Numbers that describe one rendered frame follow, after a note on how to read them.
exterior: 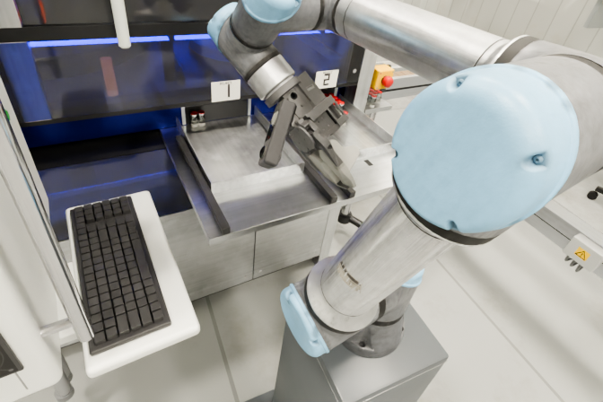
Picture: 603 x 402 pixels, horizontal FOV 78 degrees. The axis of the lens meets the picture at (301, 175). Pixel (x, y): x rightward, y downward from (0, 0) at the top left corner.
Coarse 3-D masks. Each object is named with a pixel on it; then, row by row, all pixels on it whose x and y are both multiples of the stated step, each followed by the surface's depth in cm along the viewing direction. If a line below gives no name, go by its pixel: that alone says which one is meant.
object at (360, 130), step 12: (348, 108) 135; (348, 120) 130; (360, 120) 131; (372, 120) 125; (336, 132) 123; (348, 132) 124; (360, 132) 125; (372, 132) 126; (384, 132) 121; (348, 144) 117; (360, 144) 118; (372, 144) 119; (384, 144) 114; (360, 156) 111
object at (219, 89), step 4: (236, 80) 106; (212, 84) 103; (216, 84) 104; (220, 84) 104; (224, 84) 105; (232, 84) 106; (236, 84) 107; (212, 88) 104; (216, 88) 104; (220, 88) 105; (224, 88) 106; (232, 88) 107; (236, 88) 107; (212, 92) 105; (216, 92) 105; (220, 92) 106; (224, 92) 106; (232, 92) 108; (236, 92) 108; (212, 96) 105; (216, 96) 106; (220, 96) 106; (224, 96) 107; (232, 96) 108; (236, 96) 109; (212, 100) 106; (216, 100) 107; (220, 100) 107
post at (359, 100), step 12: (372, 60) 126; (360, 72) 127; (372, 72) 129; (360, 84) 130; (348, 96) 135; (360, 96) 133; (360, 108) 137; (336, 216) 171; (324, 240) 178; (324, 252) 184
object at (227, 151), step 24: (216, 120) 120; (240, 120) 121; (264, 120) 119; (192, 144) 107; (216, 144) 109; (240, 144) 110; (288, 144) 107; (216, 168) 100; (240, 168) 101; (264, 168) 103; (288, 168) 99; (216, 192) 92
